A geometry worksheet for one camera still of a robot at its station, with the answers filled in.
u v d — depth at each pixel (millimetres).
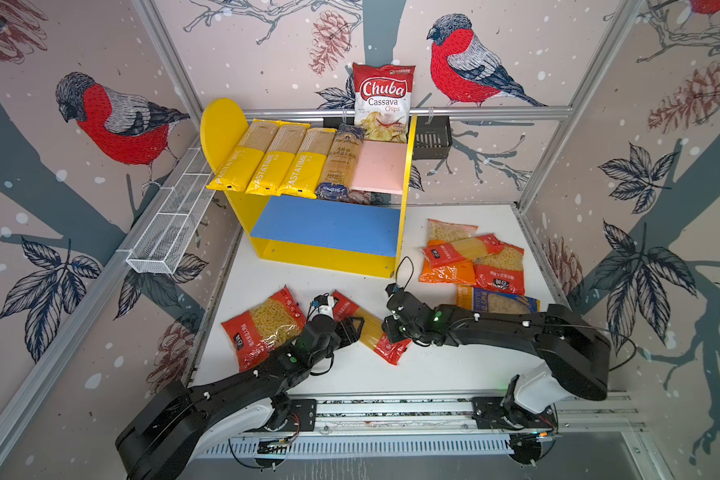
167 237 726
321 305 760
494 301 899
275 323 857
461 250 1006
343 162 728
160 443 408
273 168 729
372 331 853
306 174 699
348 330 734
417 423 728
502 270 974
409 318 646
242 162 744
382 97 841
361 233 971
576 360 433
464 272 978
